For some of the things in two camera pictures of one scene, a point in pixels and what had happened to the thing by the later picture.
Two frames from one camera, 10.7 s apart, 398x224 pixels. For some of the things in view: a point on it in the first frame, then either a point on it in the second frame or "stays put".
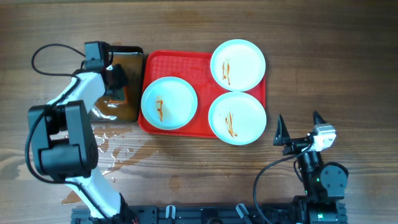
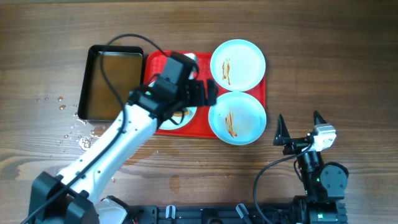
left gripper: x=123 y=79 to x=199 y=98
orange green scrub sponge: x=122 y=94 to x=179 y=114
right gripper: x=283 y=137 stays put
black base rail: x=304 y=212 stays put
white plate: x=237 y=118 stays put
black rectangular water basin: x=131 y=58 stays put
